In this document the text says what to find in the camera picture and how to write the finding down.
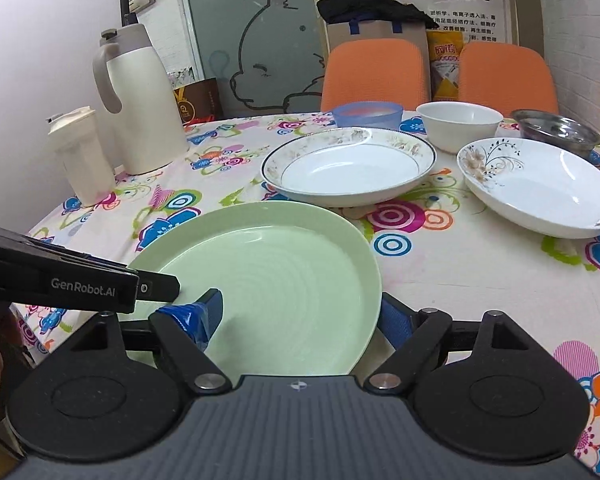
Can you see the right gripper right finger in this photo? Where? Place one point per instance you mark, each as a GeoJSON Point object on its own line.
{"type": "Point", "coordinates": [416, 338]}

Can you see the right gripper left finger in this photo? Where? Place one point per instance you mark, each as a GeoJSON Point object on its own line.
{"type": "Point", "coordinates": [183, 334]}

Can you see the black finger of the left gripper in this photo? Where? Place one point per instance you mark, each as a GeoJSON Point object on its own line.
{"type": "Point", "coordinates": [157, 287]}

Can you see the light green plate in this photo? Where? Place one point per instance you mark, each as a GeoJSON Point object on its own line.
{"type": "Point", "coordinates": [300, 284]}

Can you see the brown floral rim plate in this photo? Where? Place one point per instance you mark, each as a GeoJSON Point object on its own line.
{"type": "Point", "coordinates": [349, 167]}

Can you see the white plate black floral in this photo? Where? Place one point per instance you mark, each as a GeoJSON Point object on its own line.
{"type": "Point", "coordinates": [537, 186]}

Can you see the white ceramic bowl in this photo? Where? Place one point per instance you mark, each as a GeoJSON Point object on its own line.
{"type": "Point", "coordinates": [451, 125]}

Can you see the blue plastic bowl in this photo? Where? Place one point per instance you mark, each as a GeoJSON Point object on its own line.
{"type": "Point", "coordinates": [369, 114]}

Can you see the stainless steel bowl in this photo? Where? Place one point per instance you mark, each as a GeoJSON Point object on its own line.
{"type": "Point", "coordinates": [557, 130]}

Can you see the small cream tumbler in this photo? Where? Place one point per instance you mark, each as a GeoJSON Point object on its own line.
{"type": "Point", "coordinates": [74, 138]}

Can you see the brown gift box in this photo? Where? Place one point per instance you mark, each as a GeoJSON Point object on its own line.
{"type": "Point", "coordinates": [199, 102]}

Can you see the large cream thermos jug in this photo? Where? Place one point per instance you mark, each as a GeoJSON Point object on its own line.
{"type": "Point", "coordinates": [138, 98]}

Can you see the left orange chair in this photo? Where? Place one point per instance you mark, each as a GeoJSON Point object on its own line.
{"type": "Point", "coordinates": [382, 70]}

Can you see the orange chair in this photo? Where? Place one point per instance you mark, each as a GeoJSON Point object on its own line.
{"type": "Point", "coordinates": [505, 77]}
{"type": "Point", "coordinates": [382, 70]}

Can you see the right orange chair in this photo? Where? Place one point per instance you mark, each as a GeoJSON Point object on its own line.
{"type": "Point", "coordinates": [505, 77]}

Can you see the glass door cat drawing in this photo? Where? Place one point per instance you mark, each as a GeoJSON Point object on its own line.
{"type": "Point", "coordinates": [266, 56]}

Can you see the yellow snack bag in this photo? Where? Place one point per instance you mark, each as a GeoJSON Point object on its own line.
{"type": "Point", "coordinates": [445, 47]}

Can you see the brown paper bag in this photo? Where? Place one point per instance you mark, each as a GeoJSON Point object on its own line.
{"type": "Point", "coordinates": [415, 33]}

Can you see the black cloth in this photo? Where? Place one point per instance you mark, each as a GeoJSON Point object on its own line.
{"type": "Point", "coordinates": [345, 11]}

